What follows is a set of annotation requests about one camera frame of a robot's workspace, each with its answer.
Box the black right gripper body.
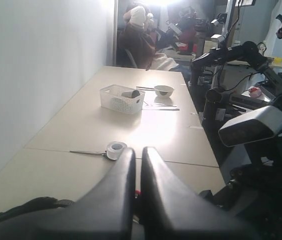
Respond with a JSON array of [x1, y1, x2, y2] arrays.
[[199, 130, 282, 240]]

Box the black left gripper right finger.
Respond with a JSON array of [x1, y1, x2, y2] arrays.
[[140, 147, 256, 240]]

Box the grey cup in basket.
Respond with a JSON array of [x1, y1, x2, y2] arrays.
[[121, 89, 141, 99]]

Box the seated person in brown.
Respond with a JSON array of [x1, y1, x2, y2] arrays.
[[118, 1, 182, 72]]

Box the white bowl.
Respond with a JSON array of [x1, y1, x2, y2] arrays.
[[154, 85, 174, 99]]

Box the metal scissors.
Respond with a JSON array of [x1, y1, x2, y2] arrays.
[[69, 150, 107, 158]]

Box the metal utensil near bowl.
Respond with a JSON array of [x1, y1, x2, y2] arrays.
[[142, 106, 180, 111]]

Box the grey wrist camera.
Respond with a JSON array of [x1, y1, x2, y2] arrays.
[[218, 105, 282, 147]]

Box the white tape roll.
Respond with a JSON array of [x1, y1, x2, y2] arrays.
[[106, 141, 127, 161]]

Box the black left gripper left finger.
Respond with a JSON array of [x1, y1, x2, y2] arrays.
[[0, 148, 136, 240]]

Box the white plastic basket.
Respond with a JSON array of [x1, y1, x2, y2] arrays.
[[99, 84, 145, 115]]

